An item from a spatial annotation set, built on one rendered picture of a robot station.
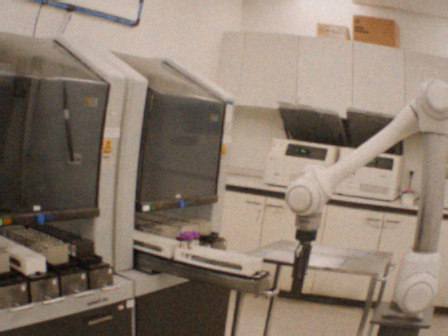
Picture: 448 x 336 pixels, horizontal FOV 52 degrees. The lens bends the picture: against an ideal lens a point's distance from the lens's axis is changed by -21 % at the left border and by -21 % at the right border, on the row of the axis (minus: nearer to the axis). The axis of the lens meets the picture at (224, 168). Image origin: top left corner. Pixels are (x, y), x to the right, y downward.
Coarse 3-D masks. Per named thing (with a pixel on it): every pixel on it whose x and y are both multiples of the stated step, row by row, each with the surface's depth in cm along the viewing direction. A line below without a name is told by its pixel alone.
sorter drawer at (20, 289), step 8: (0, 280) 122; (8, 280) 124; (16, 280) 126; (0, 288) 119; (8, 288) 122; (16, 288) 125; (24, 288) 129; (0, 296) 119; (8, 296) 122; (16, 296) 125; (24, 296) 128; (0, 304) 118; (8, 304) 122; (16, 304) 123; (24, 304) 128
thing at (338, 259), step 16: (288, 240) 251; (256, 256) 212; (272, 256) 213; (288, 256) 215; (320, 256) 217; (336, 256) 218; (352, 256) 218; (368, 256) 219; (384, 256) 219; (352, 272) 193; (368, 272) 190; (384, 272) 227; (272, 288) 253; (384, 288) 228; (240, 304) 215; (272, 304) 253; (368, 304) 189
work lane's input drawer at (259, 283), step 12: (144, 252) 198; (144, 264) 197; (156, 264) 195; (168, 264) 192; (180, 264) 191; (192, 264) 189; (180, 276) 190; (192, 276) 188; (204, 276) 186; (216, 276) 184; (228, 276) 182; (240, 276) 181; (252, 276) 180; (264, 276) 184; (228, 288) 182; (240, 288) 180; (252, 288) 178; (264, 288) 185
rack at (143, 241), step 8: (136, 232) 209; (144, 232) 210; (136, 240) 211; (144, 240) 199; (152, 240) 198; (160, 240) 200; (168, 240) 203; (176, 240) 204; (144, 248) 199; (152, 248) 209; (160, 248) 207; (168, 248) 194; (168, 256) 194
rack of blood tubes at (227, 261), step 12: (180, 252) 192; (192, 252) 190; (204, 252) 190; (216, 252) 192; (228, 252) 194; (204, 264) 188; (216, 264) 196; (228, 264) 194; (240, 264) 192; (252, 264) 180
